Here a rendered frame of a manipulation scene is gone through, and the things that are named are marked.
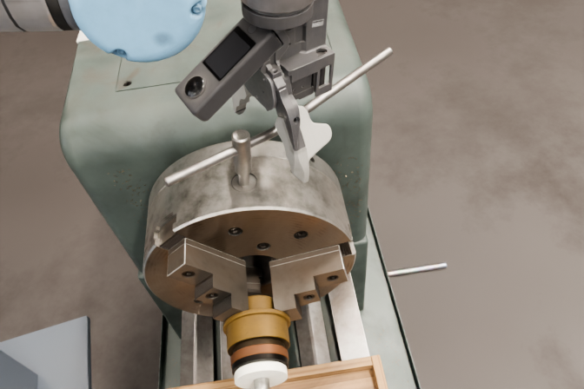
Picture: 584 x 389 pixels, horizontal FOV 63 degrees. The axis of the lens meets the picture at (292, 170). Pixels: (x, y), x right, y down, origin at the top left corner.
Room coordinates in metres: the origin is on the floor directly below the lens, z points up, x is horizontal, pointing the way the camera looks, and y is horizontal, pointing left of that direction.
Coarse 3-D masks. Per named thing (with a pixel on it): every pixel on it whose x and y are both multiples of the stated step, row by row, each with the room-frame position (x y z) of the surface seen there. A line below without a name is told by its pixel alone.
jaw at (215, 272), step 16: (160, 240) 0.37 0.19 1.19; (176, 240) 0.36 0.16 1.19; (192, 240) 0.36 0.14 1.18; (176, 256) 0.34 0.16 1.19; (192, 256) 0.33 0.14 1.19; (208, 256) 0.34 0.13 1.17; (224, 256) 0.35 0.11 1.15; (176, 272) 0.32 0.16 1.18; (192, 272) 0.32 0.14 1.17; (208, 272) 0.32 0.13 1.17; (224, 272) 0.33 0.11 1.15; (240, 272) 0.34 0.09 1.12; (208, 288) 0.30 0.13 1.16; (224, 288) 0.30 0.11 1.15; (240, 288) 0.31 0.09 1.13; (224, 304) 0.29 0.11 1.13; (240, 304) 0.29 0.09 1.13; (224, 320) 0.28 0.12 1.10
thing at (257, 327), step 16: (256, 304) 0.29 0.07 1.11; (272, 304) 0.30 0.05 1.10; (240, 320) 0.27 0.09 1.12; (256, 320) 0.26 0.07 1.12; (272, 320) 0.26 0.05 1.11; (288, 320) 0.27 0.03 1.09; (240, 336) 0.25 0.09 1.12; (256, 336) 0.24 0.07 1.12; (272, 336) 0.24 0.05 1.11; (288, 336) 0.25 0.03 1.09; (240, 352) 0.23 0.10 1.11; (256, 352) 0.22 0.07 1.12; (272, 352) 0.22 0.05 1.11
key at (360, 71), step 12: (372, 60) 0.50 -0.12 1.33; (360, 72) 0.49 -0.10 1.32; (336, 84) 0.48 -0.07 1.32; (348, 84) 0.48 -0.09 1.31; (324, 96) 0.46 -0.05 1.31; (312, 108) 0.45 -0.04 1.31; (264, 132) 0.42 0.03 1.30; (276, 132) 0.42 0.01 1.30; (252, 144) 0.41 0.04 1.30; (216, 156) 0.39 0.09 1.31; (228, 156) 0.39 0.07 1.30; (192, 168) 0.37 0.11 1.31; (204, 168) 0.37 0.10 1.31; (168, 180) 0.35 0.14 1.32; (180, 180) 0.36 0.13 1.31
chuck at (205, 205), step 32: (256, 160) 0.44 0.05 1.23; (288, 160) 0.45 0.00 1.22; (160, 192) 0.44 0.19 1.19; (192, 192) 0.41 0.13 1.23; (224, 192) 0.39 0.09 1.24; (256, 192) 0.39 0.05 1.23; (288, 192) 0.39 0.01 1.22; (320, 192) 0.41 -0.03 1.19; (160, 224) 0.39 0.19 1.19; (192, 224) 0.36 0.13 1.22; (224, 224) 0.36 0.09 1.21; (256, 224) 0.36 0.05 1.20; (288, 224) 0.36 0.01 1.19; (320, 224) 0.36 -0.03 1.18; (160, 256) 0.36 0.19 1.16; (256, 256) 0.41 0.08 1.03; (352, 256) 0.36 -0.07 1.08; (160, 288) 0.35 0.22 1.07; (192, 288) 0.36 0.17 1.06; (320, 288) 0.36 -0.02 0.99
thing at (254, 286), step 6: (246, 270) 0.38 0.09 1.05; (252, 270) 0.38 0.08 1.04; (258, 270) 0.38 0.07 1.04; (252, 276) 0.37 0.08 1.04; (258, 276) 0.37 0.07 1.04; (252, 282) 0.36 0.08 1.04; (258, 282) 0.36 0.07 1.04; (252, 288) 0.35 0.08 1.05; (258, 288) 0.35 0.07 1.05; (252, 294) 0.34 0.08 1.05; (258, 294) 0.34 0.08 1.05
